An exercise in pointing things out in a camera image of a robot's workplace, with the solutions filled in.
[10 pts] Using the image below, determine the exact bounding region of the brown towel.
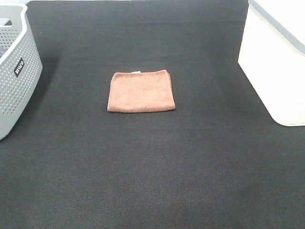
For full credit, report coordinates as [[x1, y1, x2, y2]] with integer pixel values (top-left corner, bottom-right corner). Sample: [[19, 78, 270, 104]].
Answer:
[[107, 70, 175, 113]]

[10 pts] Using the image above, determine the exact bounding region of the black table cloth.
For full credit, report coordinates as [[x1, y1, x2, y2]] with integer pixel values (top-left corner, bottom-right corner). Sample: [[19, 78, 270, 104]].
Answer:
[[0, 0, 305, 229]]

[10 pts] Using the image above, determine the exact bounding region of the white storage bin grey rim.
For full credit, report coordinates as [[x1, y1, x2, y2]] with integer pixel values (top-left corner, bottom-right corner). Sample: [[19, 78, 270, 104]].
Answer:
[[238, 0, 305, 126]]

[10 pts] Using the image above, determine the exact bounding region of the grey perforated laundry basket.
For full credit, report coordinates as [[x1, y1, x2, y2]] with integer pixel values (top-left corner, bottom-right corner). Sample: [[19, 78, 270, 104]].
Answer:
[[0, 3, 42, 139]]

